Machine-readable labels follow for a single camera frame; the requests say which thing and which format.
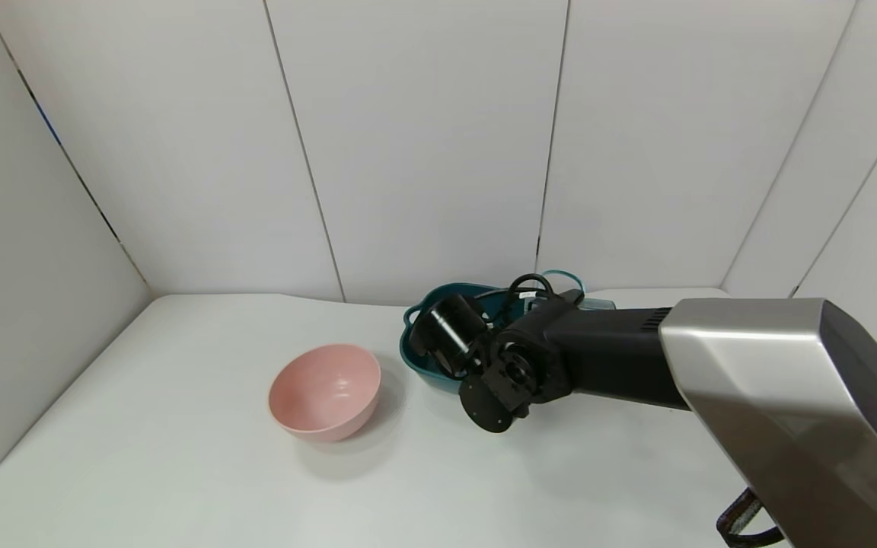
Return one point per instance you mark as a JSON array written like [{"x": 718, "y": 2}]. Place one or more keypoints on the pink bowl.
[{"x": 324, "y": 396}]

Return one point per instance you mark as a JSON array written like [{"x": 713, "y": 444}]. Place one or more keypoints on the clear blue ribbed cup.
[{"x": 598, "y": 304}]

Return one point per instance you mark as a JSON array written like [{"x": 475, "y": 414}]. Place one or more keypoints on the black cylindrical wrist housing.
[{"x": 450, "y": 335}]

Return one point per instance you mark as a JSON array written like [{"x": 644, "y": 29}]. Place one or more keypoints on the teal plastic basin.
[{"x": 417, "y": 367}]

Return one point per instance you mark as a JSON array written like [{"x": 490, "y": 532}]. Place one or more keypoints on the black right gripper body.
[{"x": 522, "y": 373}]

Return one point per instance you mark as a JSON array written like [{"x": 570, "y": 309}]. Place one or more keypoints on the silver and black right arm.
[{"x": 773, "y": 380}]

